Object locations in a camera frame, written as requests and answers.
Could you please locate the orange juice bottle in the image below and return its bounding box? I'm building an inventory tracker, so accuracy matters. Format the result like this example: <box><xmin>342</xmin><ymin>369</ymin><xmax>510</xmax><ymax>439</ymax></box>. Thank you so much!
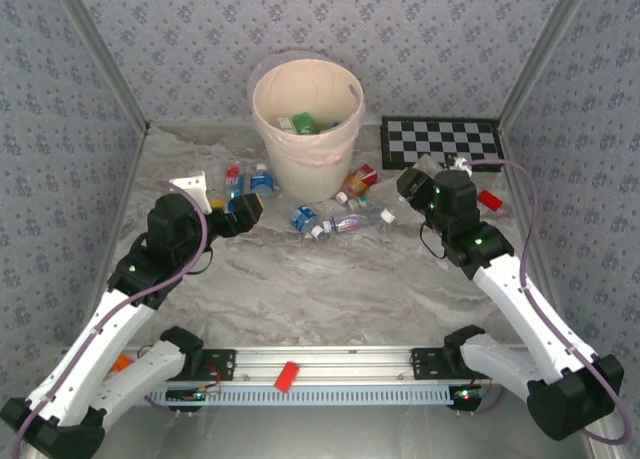
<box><xmin>335</xmin><ymin>171</ymin><xmax>369</xmax><ymax>204</ymax></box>

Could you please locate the clear bottle purple label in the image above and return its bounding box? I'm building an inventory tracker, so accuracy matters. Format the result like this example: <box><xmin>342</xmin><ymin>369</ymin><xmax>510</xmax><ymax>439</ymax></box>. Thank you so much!
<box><xmin>321</xmin><ymin>211</ymin><xmax>384</xmax><ymax>236</ymax></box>

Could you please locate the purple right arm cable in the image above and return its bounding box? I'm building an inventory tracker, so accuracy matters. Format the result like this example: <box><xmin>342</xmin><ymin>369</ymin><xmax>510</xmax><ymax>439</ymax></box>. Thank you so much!
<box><xmin>464</xmin><ymin>157</ymin><xmax>632</xmax><ymax>446</ymax></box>

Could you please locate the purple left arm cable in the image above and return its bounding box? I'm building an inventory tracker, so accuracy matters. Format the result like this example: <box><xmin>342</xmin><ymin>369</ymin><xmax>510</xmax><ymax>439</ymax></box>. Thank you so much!
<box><xmin>12</xmin><ymin>180</ymin><xmax>210</xmax><ymax>458</ymax></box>

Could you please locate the aluminium frame post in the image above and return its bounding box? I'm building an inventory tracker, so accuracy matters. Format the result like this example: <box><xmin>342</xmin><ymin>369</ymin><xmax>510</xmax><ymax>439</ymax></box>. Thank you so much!
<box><xmin>52</xmin><ymin>0</ymin><xmax>151</xmax><ymax>133</ymax></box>
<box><xmin>499</xmin><ymin>0</ymin><xmax>596</xmax><ymax>125</ymax></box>

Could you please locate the crushed blue label bottle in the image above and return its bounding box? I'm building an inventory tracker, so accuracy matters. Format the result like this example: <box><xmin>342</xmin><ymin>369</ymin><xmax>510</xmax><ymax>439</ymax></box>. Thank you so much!
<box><xmin>288</xmin><ymin>203</ymin><xmax>326</xmax><ymax>241</ymax></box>

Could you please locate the blue label bottle white cap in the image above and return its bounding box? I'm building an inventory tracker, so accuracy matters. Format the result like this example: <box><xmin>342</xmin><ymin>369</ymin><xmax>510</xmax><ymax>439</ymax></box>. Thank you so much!
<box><xmin>249</xmin><ymin>162</ymin><xmax>276</xmax><ymax>199</ymax></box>

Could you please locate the clear bottle red cap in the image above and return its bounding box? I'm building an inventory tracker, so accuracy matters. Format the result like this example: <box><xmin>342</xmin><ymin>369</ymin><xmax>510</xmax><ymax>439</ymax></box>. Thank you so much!
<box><xmin>223</xmin><ymin>165</ymin><xmax>246</xmax><ymax>211</ymax></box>

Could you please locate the slotted cable duct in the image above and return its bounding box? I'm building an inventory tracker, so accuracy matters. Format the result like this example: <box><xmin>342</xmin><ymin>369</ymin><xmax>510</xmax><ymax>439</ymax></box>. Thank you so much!
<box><xmin>144</xmin><ymin>384</ymin><xmax>454</xmax><ymax>406</ymax></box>

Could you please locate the red plastic block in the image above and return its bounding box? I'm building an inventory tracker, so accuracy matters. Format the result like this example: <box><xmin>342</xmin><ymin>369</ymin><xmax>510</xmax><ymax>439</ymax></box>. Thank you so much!
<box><xmin>477</xmin><ymin>188</ymin><xmax>503</xmax><ymax>211</ymax></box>
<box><xmin>274</xmin><ymin>361</ymin><xmax>301</xmax><ymax>394</ymax></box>

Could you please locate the cream plastic bin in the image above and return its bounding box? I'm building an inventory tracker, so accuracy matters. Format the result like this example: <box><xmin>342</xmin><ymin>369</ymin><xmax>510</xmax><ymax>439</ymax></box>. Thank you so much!
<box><xmin>249</xmin><ymin>58</ymin><xmax>366</xmax><ymax>204</ymax></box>

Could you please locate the black white checkerboard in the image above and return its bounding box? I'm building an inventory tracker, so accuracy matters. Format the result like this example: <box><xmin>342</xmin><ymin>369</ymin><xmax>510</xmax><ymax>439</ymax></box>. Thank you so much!
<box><xmin>379</xmin><ymin>116</ymin><xmax>506</xmax><ymax>173</ymax></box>

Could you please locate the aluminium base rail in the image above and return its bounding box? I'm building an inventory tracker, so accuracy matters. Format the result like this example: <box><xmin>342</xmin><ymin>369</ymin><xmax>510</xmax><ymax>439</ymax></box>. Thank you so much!
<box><xmin>122</xmin><ymin>345</ymin><xmax>501</xmax><ymax>383</ymax></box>

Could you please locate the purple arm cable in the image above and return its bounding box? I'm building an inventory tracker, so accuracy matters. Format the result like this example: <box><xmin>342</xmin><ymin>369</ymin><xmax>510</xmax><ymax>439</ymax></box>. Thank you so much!
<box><xmin>464</xmin><ymin>157</ymin><xmax>632</xmax><ymax>446</ymax></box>
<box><xmin>12</xmin><ymin>180</ymin><xmax>210</xmax><ymax>458</ymax></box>

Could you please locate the small circuit board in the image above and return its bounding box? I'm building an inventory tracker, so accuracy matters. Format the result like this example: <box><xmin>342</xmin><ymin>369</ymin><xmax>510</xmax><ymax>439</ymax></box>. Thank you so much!
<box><xmin>164</xmin><ymin>386</ymin><xmax>222</xmax><ymax>404</ymax></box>
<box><xmin>448</xmin><ymin>386</ymin><xmax>490</xmax><ymax>405</ymax></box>

